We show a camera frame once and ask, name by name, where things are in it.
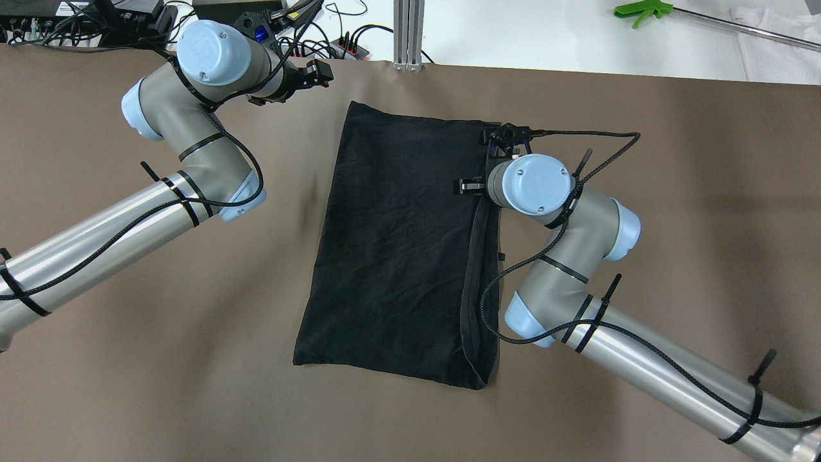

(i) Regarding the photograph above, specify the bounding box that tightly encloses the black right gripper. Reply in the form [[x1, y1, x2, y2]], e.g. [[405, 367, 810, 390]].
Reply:
[[452, 176, 496, 207]]

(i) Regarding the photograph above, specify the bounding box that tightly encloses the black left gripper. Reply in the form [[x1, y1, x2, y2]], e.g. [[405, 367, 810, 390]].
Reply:
[[247, 59, 334, 106]]

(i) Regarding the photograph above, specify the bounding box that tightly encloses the black printed t-shirt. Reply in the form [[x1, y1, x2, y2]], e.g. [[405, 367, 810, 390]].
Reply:
[[292, 102, 500, 389]]

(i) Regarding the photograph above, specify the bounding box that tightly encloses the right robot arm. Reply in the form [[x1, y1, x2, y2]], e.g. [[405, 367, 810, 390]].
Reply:
[[455, 154, 819, 461]]

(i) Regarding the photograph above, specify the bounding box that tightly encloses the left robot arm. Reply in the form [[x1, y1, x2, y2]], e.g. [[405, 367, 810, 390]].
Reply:
[[2, 21, 332, 351]]

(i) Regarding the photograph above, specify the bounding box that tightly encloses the orange grey usb hub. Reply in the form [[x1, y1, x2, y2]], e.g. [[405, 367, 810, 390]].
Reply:
[[330, 36, 371, 61]]

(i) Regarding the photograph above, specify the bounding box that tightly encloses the black electronics box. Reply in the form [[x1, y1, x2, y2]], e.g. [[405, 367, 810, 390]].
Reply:
[[91, 1, 178, 49]]

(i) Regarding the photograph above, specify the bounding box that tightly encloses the white cloth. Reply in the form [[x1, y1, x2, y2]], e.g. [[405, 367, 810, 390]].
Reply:
[[730, 6, 820, 85]]

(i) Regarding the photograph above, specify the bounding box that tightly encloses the aluminium frame post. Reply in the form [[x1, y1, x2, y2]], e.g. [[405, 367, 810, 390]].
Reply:
[[393, 1, 425, 73]]

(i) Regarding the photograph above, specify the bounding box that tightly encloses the green handled reach tool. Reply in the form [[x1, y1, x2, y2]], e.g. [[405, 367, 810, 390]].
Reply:
[[613, 1, 820, 53]]

